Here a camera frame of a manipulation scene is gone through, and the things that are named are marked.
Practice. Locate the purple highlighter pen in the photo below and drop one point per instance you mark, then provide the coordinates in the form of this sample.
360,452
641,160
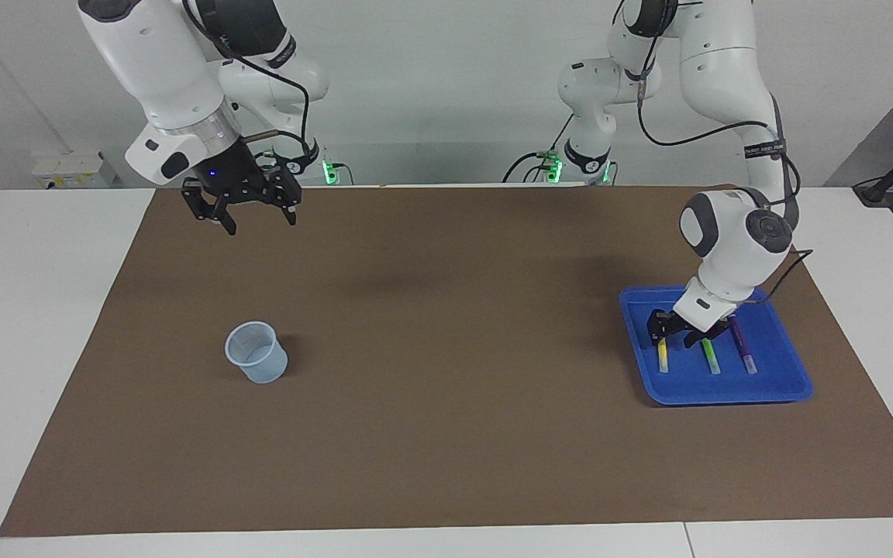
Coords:
745,349

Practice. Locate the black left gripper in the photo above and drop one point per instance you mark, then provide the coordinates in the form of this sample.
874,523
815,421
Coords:
698,332

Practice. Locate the yellow highlighter pen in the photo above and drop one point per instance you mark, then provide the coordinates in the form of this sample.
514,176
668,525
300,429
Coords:
662,358

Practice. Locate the blue plastic tray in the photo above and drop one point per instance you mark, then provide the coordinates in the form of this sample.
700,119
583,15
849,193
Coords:
780,372

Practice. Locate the brown table mat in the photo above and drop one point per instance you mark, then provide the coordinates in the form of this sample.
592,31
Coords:
446,426

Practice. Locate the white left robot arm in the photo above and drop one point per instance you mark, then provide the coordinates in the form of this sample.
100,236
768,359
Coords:
725,70

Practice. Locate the green highlighter pen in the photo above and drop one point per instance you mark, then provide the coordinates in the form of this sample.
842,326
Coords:
711,358

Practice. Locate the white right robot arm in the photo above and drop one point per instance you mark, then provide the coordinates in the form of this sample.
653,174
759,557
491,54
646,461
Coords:
160,70

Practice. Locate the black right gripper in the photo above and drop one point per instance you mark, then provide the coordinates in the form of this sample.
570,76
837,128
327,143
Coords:
231,174

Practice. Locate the translucent plastic cup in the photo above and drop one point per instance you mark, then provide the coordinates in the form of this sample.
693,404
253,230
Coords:
260,364

